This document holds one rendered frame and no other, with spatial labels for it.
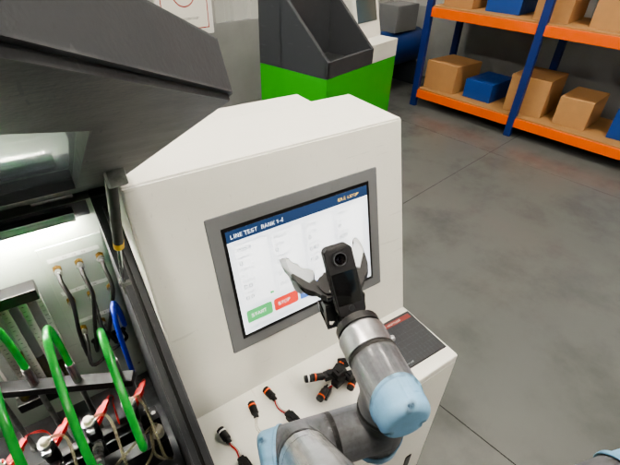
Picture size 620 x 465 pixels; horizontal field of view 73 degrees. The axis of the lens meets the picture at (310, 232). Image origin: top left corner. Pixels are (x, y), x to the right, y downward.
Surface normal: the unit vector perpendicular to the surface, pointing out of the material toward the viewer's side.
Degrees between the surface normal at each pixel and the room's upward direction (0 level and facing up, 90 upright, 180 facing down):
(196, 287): 76
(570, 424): 0
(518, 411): 0
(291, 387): 0
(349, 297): 61
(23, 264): 90
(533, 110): 90
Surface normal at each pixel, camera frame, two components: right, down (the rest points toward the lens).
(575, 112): -0.71, 0.40
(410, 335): 0.03, -0.80
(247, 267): 0.55, 0.30
